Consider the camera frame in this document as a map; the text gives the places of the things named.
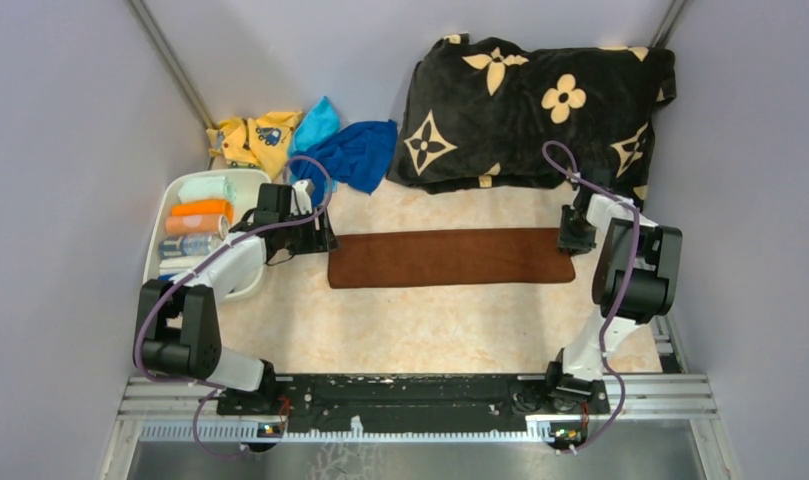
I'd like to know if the light blue towel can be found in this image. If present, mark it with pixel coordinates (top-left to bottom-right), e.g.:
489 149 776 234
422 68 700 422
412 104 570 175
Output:
288 96 341 156

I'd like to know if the dark blue towel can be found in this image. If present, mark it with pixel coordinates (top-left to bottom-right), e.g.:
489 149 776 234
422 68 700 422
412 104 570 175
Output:
290 120 398 194

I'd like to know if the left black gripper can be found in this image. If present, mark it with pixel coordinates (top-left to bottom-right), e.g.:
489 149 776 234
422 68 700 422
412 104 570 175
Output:
280 205 340 255

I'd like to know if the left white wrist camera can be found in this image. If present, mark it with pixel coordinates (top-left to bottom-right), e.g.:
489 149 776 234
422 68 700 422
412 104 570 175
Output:
290 179 315 216

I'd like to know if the salmon rolled towel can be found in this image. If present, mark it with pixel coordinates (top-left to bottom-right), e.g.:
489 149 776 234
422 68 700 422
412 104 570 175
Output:
164 214 230 238

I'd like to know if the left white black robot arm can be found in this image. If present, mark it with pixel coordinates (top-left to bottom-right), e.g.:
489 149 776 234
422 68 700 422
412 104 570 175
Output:
133 180 338 414

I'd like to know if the yellow printed cloth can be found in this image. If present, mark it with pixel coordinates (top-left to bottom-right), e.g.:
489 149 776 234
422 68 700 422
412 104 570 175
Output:
206 111 303 178

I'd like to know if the aluminium frame rail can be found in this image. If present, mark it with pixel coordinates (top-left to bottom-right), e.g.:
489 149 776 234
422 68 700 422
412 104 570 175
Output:
99 373 739 479

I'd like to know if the white plastic basket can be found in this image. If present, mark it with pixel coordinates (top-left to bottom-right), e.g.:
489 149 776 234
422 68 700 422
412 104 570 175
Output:
143 169 270 281

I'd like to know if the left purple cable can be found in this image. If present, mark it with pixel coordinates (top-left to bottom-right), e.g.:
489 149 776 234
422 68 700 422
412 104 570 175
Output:
132 155 336 458

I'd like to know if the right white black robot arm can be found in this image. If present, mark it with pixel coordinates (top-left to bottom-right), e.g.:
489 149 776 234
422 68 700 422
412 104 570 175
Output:
543 169 683 412

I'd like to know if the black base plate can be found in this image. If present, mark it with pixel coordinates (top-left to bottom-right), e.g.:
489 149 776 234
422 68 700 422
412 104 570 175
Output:
216 374 610 434

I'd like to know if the brown towel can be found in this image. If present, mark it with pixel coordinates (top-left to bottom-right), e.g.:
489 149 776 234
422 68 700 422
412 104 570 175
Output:
327 228 576 289

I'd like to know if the mint green rolled towel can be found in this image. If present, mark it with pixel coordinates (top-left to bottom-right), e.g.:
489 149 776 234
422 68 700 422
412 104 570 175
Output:
177 175 237 203

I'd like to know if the black blanket with beige flowers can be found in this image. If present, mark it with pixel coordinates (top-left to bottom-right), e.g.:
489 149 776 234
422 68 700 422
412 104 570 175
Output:
387 34 677 205

